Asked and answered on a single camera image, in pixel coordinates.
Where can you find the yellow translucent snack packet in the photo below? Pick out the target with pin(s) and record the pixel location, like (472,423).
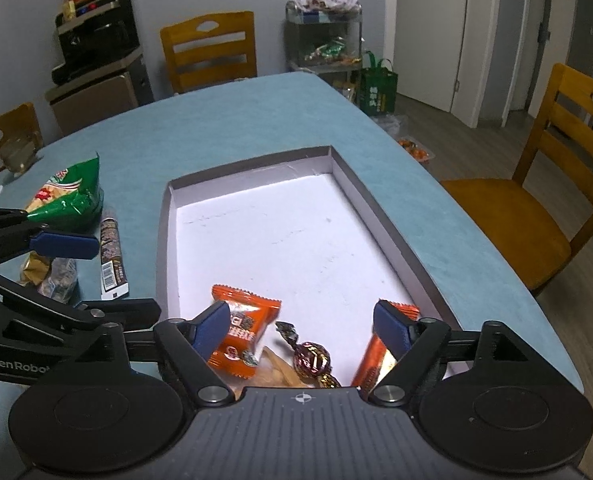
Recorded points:
(276,372)

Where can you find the clear box of oranges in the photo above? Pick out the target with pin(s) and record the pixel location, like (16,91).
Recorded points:
(415,150)

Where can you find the green chip bag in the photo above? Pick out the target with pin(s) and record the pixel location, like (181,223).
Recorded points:
(66,190)

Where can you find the white door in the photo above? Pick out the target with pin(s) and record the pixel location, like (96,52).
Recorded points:
(491,35)

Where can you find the long orange snack packet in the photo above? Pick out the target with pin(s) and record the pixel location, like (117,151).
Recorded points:
(369,360)

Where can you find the green tote bag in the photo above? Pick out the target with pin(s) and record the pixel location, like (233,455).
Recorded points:
(379,90)

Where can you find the clear plastic bag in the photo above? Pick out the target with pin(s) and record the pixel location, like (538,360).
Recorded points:
(392,125)

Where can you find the clear peanut packet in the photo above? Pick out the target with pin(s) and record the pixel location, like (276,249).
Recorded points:
(59,280)

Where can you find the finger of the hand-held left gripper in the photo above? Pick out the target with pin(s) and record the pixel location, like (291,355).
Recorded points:
(66,244)
(126,310)

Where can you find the glass jar on table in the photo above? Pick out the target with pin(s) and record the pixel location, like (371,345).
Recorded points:
(19,155)

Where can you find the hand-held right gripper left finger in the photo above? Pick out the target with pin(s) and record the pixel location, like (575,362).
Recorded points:
(211,327)

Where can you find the small orange snack packet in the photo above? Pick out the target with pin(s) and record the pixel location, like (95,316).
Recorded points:
(249,320)

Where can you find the tan snack packet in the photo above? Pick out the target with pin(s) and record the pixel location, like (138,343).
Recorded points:
(34,272)

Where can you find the wooden chair with slatted back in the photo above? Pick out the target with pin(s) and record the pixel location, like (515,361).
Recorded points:
(211,67)
(506,215)

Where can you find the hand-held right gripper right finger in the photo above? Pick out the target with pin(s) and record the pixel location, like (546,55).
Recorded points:
(391,330)

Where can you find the black tea bar machine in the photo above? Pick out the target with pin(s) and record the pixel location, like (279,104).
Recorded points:
(96,95)

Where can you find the brown tube snack pack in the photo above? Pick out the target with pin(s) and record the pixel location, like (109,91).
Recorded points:
(112,255)

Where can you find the red chocolate candy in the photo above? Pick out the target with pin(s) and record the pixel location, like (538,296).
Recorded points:
(312,360)

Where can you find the metal trolley cart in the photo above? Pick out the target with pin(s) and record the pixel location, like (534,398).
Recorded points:
(296,35)

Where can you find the white cardboard box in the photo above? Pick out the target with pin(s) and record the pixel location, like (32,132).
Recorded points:
(276,240)

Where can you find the wooden chair with round hole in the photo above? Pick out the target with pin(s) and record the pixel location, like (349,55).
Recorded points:
(21,120)

